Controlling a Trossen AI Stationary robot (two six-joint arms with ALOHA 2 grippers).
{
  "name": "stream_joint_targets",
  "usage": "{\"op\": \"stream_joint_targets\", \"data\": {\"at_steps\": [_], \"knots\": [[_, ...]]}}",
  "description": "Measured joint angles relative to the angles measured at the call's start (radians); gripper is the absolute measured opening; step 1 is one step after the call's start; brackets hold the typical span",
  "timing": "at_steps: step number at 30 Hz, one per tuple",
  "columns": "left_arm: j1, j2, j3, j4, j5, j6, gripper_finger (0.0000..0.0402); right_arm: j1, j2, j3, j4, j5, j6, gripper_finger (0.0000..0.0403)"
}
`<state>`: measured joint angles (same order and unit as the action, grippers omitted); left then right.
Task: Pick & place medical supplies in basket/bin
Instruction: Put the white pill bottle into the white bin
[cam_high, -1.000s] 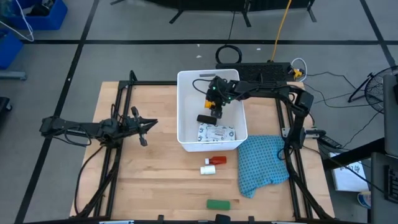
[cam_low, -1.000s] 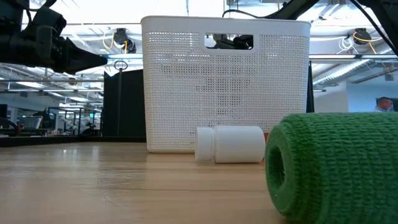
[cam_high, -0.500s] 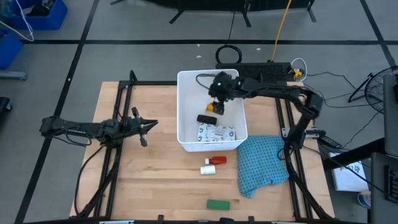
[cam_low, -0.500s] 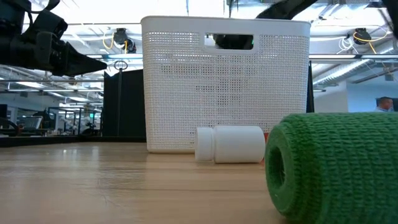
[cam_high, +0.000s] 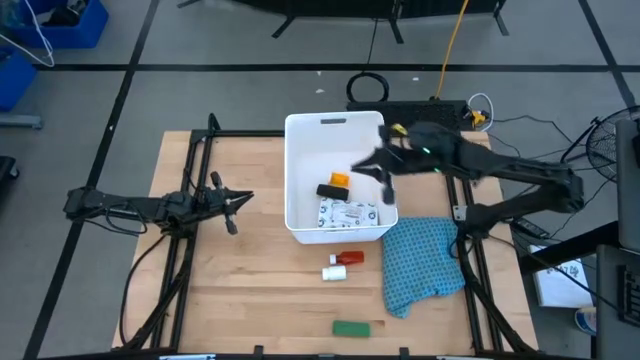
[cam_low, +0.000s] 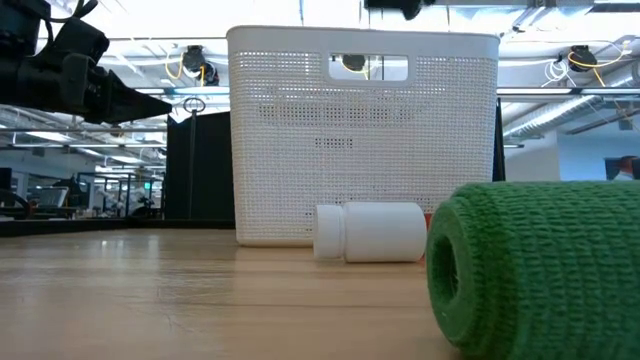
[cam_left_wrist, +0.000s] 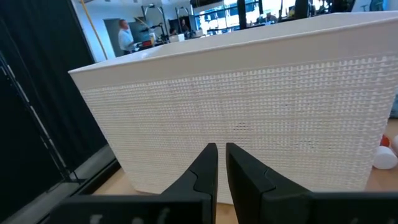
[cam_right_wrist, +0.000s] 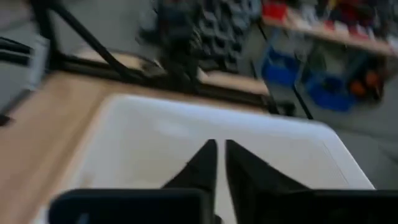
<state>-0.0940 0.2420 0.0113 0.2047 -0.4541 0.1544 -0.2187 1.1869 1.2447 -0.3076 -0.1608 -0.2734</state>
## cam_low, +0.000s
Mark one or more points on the white perforated plastic basket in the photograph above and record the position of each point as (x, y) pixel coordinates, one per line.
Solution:
(300, 150)

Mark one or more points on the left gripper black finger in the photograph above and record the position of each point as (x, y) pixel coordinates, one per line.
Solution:
(115, 102)

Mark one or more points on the small red object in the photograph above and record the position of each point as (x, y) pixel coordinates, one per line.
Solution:
(428, 220)

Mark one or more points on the green elastic bandage roll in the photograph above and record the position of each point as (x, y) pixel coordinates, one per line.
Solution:
(550, 275)

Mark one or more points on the black overhead camera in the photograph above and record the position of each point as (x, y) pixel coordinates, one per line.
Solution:
(400, 6)

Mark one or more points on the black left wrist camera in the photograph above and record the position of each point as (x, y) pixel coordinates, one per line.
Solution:
(22, 22)

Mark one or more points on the white pill bottle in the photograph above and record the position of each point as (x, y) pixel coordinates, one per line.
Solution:
(385, 232)

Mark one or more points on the black partition panel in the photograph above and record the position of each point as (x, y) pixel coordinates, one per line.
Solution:
(210, 165)

